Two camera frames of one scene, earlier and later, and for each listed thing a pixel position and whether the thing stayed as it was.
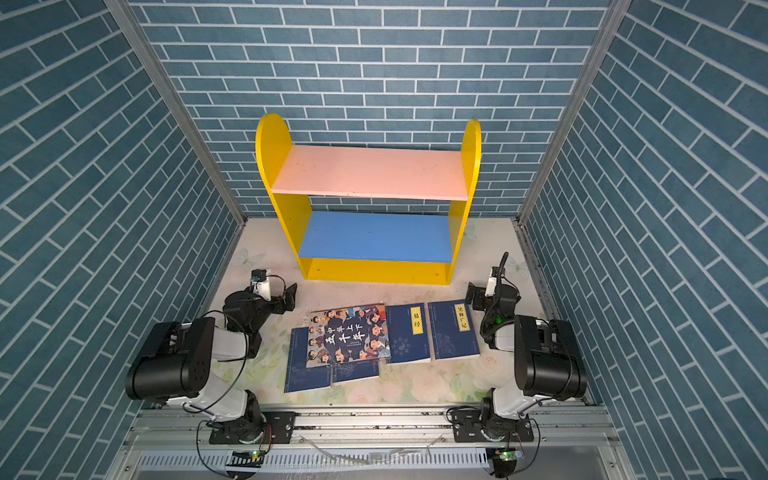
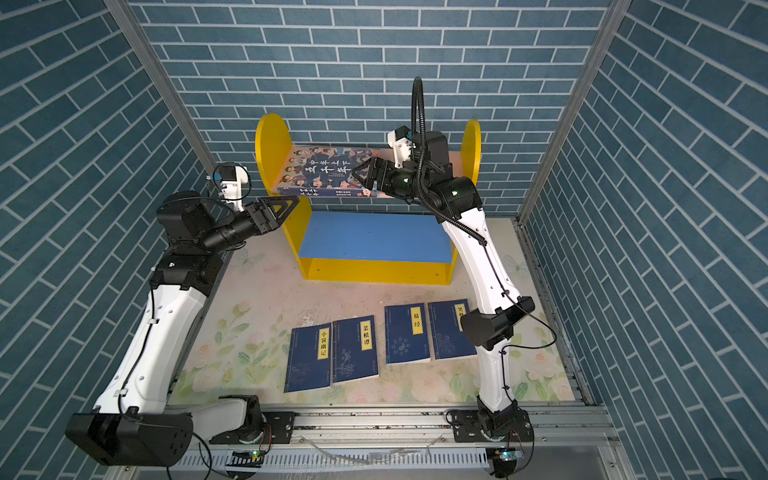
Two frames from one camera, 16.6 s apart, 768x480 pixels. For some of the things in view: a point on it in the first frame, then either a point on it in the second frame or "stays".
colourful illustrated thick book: (347, 335) -> (323, 171)
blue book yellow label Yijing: (408, 333) stays
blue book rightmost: (452, 333) stays
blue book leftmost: (299, 376) stays
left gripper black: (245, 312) -> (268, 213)
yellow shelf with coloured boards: (364, 247) stays
